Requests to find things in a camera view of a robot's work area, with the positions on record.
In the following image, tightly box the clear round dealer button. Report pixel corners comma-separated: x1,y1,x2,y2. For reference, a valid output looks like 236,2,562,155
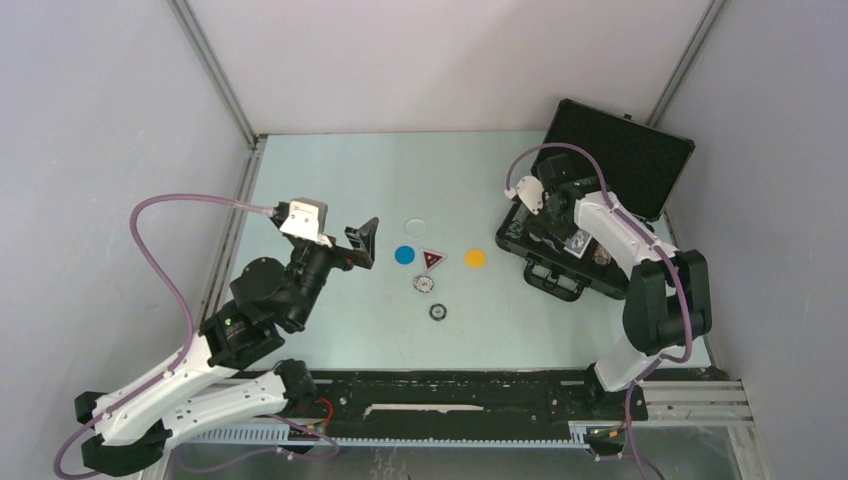
404,218,428,239

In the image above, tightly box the red black triangle button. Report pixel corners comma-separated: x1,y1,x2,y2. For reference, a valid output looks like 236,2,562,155
421,249,448,272

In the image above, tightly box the blue playing card deck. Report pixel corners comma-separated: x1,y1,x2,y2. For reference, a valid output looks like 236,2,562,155
563,229,593,259

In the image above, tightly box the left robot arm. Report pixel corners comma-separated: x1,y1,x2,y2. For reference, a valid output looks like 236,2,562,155
75,218,379,477

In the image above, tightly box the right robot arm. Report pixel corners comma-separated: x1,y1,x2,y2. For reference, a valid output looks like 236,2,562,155
536,154,711,418

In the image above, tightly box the black poker set case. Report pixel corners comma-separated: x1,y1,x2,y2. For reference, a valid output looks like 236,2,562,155
495,99,696,302

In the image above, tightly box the blue round button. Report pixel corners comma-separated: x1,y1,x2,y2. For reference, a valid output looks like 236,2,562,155
394,245,416,265

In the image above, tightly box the green blue chip stack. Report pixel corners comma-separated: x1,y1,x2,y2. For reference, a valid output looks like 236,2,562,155
505,205,529,241

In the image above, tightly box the white grey poker chip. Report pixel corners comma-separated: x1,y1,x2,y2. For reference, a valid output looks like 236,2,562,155
413,275,435,293

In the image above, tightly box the purple orange chip stack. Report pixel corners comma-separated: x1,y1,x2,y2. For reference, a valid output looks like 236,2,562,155
592,244,614,266

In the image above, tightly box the black poker chip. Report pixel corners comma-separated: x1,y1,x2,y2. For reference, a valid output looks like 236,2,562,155
429,303,448,321

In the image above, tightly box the yellow round button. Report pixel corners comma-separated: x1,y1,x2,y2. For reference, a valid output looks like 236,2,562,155
464,248,487,269

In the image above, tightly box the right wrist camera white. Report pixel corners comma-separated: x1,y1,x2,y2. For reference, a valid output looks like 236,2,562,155
504,175,545,215

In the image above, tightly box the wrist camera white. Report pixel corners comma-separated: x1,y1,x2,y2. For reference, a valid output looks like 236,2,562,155
504,175,545,215
272,197,333,247

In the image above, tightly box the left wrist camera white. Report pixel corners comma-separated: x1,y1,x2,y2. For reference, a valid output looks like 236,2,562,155
272,197,333,247

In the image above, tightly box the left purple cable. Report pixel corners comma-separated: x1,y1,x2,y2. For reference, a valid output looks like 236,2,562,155
52,193,280,478

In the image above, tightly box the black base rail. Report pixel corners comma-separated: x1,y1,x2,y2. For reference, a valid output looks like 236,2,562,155
238,368,757,446

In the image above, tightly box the left aluminium frame post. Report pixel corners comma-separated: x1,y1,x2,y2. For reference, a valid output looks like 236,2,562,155
165,0,260,150

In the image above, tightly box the aluminium frame post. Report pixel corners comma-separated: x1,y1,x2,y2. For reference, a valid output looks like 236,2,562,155
646,0,731,128
165,0,260,150

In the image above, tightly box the right aluminium frame post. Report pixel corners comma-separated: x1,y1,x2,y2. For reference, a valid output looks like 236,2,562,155
646,0,731,128

